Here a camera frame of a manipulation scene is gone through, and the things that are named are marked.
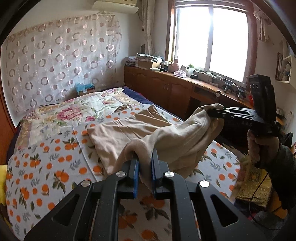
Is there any beige cloth garment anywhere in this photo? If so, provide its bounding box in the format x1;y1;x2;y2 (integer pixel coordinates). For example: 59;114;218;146
87;104;224;188

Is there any right hand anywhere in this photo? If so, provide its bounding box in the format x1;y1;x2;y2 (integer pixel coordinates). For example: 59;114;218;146
247;130;280;169

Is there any wooden side cabinet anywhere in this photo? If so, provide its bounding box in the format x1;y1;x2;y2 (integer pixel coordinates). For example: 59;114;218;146
124;66;253;120

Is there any pink figurine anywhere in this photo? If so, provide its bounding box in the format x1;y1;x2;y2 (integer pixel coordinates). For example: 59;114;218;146
168;59;180;73

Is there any patterned floor rug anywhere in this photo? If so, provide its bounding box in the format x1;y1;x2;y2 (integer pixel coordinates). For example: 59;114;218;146
235;163;272;208

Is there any dark blue blanket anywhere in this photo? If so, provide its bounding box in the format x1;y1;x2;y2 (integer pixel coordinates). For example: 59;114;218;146
123;86;183;121

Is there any orange print bed sheet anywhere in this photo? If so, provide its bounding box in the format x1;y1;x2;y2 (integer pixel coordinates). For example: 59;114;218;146
5;104;241;240

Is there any stack of papers and box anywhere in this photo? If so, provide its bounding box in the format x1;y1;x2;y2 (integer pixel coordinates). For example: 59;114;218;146
125;53;163;69

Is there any blue tissue box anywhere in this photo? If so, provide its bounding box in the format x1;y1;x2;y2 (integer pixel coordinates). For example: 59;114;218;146
75;83;95;96

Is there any floral quilt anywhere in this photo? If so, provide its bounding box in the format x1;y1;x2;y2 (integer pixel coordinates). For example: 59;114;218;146
15;87;144;152

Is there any yellow pillow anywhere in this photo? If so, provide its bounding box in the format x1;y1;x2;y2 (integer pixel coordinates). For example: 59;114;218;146
0;165;7;206

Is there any side window curtain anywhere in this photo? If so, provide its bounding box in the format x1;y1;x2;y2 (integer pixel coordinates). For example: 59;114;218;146
142;0;155;55

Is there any circle pattern sheer curtain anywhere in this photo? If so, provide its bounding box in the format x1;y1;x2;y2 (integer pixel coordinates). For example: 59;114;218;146
1;11;122;126

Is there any white wall shelf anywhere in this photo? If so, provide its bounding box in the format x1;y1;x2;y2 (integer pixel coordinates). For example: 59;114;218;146
275;39;295;90

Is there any window with wooden frame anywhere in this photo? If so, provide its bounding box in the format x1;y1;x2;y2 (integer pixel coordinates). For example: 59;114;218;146
165;1;257;86

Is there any wall air conditioner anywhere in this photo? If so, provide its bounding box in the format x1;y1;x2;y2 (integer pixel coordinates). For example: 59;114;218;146
92;0;138;14

